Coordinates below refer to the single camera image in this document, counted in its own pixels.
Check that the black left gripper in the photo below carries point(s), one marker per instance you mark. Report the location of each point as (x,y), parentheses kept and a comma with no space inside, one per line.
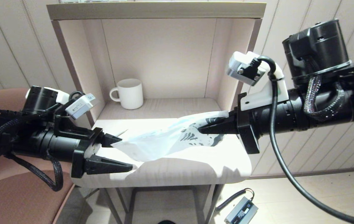
(85,149)

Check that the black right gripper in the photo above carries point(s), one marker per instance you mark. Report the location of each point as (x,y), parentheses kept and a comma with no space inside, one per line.
(267,118)

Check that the white floral plastic bag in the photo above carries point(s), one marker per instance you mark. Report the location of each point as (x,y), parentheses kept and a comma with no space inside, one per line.
(164,140)

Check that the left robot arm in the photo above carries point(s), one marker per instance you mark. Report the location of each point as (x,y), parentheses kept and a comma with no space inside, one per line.
(24,137)

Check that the black braided left arm sleeve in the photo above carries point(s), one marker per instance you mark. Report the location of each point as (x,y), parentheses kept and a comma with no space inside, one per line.
(57,174)

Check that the black braided arm sleeve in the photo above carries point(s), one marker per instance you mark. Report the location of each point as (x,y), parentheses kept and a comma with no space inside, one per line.
(309,93)
(57,174)

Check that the white ribbed mug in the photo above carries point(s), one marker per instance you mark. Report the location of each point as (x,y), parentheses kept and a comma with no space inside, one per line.
(131,95)

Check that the light wood shelf desk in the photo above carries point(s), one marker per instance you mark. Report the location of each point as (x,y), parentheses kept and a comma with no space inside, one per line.
(170,62)

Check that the grey power supply box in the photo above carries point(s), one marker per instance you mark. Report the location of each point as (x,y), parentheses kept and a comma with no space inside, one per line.
(240,211)

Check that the black braided right arm sleeve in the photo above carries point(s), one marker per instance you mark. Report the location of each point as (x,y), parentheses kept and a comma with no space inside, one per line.
(309,93)

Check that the pink brown chair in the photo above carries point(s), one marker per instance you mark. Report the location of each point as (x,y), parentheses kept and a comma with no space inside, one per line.
(9,199)

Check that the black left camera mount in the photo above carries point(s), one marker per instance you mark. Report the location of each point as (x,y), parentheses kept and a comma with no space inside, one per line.
(68,127)

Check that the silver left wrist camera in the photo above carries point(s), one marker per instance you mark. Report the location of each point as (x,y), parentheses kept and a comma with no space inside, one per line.
(80,105)

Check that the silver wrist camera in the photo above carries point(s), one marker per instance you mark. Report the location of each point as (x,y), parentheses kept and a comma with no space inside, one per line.
(244,70)
(80,105)

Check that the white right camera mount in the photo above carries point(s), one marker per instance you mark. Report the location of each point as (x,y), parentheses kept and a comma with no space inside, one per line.
(270,93)

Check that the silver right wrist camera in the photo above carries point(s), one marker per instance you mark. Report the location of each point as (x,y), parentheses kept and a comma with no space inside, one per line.
(244,70)

